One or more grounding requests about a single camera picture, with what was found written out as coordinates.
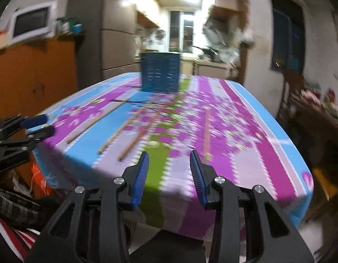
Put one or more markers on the beige kitchen wall cabinets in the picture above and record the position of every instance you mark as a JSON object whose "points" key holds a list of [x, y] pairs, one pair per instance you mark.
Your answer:
{"points": [[147, 8]]}

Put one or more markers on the dark wooden dining table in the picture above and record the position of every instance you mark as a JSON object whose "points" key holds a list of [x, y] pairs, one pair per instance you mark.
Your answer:
{"points": [[322, 115]]}

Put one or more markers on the barred kitchen window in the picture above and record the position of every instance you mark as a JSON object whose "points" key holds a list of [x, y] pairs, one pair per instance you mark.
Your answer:
{"points": [[182, 31]]}

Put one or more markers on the wooden chopstick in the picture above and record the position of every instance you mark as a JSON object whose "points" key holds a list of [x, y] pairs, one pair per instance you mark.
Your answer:
{"points": [[144, 133], [207, 134], [97, 122], [122, 131]]}

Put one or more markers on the black wok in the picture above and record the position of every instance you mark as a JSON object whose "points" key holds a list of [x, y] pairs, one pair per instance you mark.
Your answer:
{"points": [[210, 52]]}

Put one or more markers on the red white striped cloth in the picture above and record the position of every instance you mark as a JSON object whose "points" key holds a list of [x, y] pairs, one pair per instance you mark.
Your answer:
{"points": [[12, 238]]}

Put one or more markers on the beige refrigerator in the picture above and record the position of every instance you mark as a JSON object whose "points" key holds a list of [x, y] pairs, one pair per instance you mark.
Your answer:
{"points": [[114, 27]]}

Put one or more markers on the hanging white plastic bag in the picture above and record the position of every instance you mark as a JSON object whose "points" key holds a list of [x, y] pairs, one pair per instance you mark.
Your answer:
{"points": [[247, 34]]}

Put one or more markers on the floral striped tablecloth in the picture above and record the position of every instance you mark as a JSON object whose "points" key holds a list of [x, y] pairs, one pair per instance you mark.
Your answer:
{"points": [[240, 142]]}

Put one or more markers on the orange wooden cabinet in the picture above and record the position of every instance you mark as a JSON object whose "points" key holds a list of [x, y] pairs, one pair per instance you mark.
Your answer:
{"points": [[34, 74]]}

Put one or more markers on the white microwave oven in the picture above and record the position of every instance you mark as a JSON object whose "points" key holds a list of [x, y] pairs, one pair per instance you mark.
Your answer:
{"points": [[31, 22]]}

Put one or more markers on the dark window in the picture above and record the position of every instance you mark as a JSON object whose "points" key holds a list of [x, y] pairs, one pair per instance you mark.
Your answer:
{"points": [[286, 33]]}

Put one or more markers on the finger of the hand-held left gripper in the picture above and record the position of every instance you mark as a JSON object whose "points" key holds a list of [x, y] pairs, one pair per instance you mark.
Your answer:
{"points": [[41, 134], [34, 122]]}

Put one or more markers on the blue perforated utensil holder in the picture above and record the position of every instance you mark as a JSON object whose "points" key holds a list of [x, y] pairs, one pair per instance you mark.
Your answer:
{"points": [[160, 71]]}

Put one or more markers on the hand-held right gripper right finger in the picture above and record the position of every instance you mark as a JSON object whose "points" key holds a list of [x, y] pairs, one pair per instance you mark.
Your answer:
{"points": [[198, 180]]}

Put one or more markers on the plaid cloth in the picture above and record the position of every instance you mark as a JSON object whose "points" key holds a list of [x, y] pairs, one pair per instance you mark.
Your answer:
{"points": [[15, 205]]}

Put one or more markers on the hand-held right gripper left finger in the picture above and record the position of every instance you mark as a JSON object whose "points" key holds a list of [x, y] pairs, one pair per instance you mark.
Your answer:
{"points": [[140, 180]]}

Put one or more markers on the beige kitchen base cabinets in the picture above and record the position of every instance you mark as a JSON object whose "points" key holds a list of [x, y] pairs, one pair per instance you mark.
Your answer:
{"points": [[210, 70]]}

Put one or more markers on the wooden dining chair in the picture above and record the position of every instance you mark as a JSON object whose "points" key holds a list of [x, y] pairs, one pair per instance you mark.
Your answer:
{"points": [[291, 98]]}

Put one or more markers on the dark cloth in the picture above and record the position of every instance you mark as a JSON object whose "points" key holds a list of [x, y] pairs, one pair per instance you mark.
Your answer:
{"points": [[169, 248]]}

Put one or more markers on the orange plastic bag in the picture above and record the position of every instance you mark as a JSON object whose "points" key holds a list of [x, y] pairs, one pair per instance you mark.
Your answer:
{"points": [[40, 176]]}

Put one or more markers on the range hood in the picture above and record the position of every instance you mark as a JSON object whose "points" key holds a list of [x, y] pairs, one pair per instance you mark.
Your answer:
{"points": [[217, 30]]}

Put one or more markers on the green container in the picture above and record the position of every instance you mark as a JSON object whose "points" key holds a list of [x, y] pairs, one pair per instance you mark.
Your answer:
{"points": [[64, 25]]}

